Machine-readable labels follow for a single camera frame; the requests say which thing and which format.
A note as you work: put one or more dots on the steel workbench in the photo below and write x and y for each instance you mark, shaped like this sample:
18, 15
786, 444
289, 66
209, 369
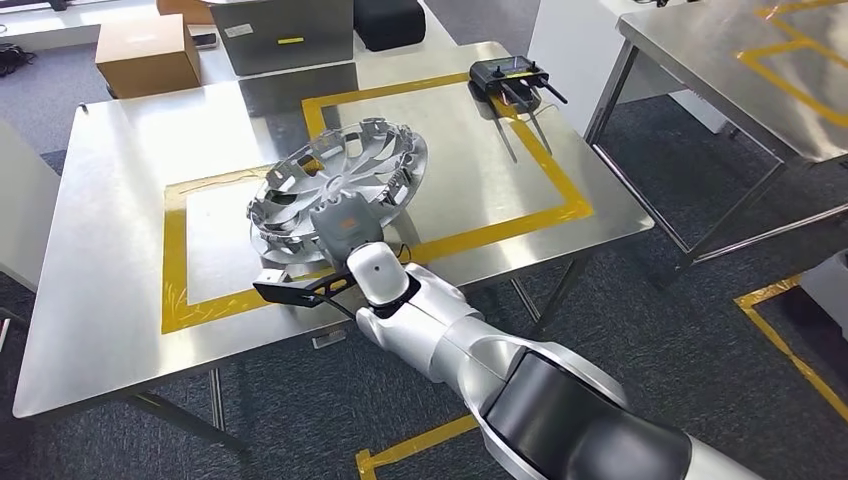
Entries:
99, 265
696, 53

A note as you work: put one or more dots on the white table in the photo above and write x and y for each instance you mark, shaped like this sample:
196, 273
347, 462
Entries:
66, 23

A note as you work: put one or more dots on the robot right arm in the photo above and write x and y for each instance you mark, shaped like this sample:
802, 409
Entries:
424, 331

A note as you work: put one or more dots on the grey plastic wheel cover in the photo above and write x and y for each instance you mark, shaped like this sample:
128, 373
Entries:
371, 166

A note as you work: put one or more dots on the black phone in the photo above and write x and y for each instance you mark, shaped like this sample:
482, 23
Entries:
205, 41

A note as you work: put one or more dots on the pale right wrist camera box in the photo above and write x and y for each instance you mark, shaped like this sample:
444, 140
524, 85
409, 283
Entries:
270, 276

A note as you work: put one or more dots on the white desk panel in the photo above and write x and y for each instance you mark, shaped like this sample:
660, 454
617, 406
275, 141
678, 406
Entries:
26, 199

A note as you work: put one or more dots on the black remote controller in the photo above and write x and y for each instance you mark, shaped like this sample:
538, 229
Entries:
503, 73

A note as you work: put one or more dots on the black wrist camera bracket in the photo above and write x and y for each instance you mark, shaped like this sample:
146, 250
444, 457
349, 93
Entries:
285, 295

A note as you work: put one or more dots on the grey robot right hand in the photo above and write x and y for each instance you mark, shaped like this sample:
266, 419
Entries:
348, 225

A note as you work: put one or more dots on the black bag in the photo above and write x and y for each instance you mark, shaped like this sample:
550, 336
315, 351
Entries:
387, 23

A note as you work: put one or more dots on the brown cardboard box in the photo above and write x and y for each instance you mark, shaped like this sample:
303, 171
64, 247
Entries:
146, 60
185, 10

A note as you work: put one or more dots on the steel case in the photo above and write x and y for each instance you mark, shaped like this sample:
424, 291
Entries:
278, 46

